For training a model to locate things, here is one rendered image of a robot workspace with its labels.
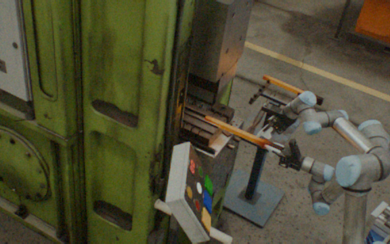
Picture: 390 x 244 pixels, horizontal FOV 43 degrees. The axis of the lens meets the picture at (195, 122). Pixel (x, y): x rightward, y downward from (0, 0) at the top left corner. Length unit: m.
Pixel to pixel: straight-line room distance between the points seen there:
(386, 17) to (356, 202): 3.96
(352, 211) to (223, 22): 0.93
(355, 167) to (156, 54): 0.91
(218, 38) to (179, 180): 0.64
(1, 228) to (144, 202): 1.16
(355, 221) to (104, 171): 1.37
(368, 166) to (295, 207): 1.76
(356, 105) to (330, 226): 1.58
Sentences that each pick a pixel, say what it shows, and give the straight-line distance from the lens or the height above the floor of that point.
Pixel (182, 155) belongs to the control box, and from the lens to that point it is 2.18.
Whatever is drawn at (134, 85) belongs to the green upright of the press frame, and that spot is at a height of 1.33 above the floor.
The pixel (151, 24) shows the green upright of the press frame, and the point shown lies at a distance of 2.03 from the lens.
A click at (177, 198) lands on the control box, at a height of 1.19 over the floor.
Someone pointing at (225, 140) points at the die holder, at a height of 0.92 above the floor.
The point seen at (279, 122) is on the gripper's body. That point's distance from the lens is 2.47.
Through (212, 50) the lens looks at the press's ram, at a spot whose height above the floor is 1.53.
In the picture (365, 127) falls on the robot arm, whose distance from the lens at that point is 2.46.
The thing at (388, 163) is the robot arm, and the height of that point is 1.41.
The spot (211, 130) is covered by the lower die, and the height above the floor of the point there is 0.99.
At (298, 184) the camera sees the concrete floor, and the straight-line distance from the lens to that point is 3.92.
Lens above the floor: 2.68
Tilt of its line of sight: 39 degrees down
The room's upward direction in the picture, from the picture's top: 9 degrees clockwise
